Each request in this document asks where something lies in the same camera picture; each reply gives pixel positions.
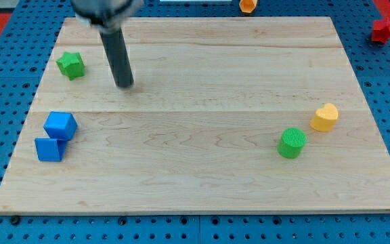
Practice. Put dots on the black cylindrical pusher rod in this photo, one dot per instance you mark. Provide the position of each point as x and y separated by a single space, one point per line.
118 59

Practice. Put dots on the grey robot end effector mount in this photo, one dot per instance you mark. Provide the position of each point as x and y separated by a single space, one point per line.
105 12

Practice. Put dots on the green star block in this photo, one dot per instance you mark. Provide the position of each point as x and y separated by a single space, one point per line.
71 65

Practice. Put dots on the wooden board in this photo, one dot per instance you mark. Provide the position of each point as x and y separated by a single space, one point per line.
199 130

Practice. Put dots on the red star block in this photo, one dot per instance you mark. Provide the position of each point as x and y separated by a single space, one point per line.
380 31

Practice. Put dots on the blue cube block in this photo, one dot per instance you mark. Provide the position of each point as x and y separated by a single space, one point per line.
60 125

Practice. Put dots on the blue triangular prism block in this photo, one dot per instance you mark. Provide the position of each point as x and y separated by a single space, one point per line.
50 149

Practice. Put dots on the orange hexagon block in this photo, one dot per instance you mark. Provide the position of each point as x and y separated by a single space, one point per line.
247 6

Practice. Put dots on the green cylinder block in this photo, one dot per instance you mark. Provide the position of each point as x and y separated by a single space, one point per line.
291 143

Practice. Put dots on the yellow heart block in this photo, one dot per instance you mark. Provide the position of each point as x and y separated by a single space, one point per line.
325 118

